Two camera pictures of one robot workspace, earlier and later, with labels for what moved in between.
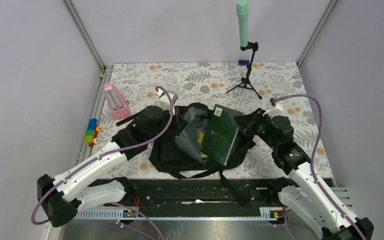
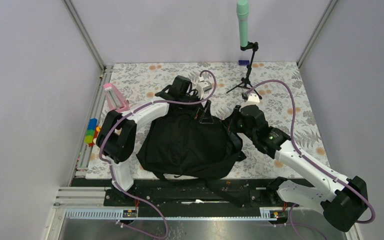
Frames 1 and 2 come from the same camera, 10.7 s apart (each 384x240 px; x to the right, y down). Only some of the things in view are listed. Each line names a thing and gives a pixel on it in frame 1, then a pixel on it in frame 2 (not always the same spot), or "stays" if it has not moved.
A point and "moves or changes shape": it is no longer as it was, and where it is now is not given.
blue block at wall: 243,62 stays
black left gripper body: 154,134 → 194,97
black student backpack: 179,153 moves or changes shape
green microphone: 242,8 stays
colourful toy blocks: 91,133 stays
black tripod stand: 245,82 stays
